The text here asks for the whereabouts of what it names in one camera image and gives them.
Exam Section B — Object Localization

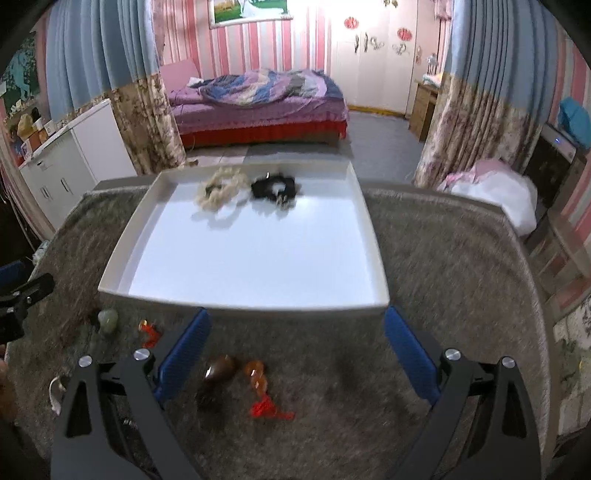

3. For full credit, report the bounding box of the cream scrunchie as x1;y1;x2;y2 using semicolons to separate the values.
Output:
195;167;252;212

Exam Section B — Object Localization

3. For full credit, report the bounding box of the black scrunchie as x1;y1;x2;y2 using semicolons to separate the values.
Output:
250;173;298;209

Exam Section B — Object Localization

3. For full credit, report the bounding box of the grey shaggy rug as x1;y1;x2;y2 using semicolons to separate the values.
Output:
8;186;558;479

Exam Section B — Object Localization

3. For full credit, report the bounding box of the white cabinet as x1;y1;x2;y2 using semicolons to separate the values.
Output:
19;99;137;229

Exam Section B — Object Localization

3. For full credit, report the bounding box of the white shallow tray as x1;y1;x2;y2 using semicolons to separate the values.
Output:
98;160;390;318

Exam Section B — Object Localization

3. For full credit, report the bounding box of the white and pink bag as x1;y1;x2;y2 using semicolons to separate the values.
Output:
437;158;538;237

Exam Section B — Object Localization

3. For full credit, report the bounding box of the black appliance with panel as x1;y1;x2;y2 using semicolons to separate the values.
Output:
524;123;577;207

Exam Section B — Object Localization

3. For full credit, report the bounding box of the wooden desk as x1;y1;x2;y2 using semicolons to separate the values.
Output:
409;82;439;142

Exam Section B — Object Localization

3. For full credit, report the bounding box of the left blue floral curtain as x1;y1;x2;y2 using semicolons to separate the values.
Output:
45;1;185;174

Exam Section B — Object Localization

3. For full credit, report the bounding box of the blue floral curtain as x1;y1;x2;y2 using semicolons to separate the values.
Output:
414;1;558;188
45;1;185;174

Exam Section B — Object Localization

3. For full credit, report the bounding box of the pink headboard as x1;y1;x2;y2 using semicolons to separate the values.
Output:
160;59;201;92

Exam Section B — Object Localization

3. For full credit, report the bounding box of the teal cloth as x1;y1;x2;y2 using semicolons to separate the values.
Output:
558;97;591;150

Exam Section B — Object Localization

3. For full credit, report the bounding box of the right blue floral curtain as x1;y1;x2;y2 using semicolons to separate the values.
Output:
414;1;558;188

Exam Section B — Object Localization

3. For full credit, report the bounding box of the bed with purple quilt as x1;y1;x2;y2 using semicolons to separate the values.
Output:
168;69;349;149

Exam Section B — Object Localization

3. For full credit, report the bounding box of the white wardrobe with decals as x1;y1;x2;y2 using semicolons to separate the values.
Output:
329;1;437;116

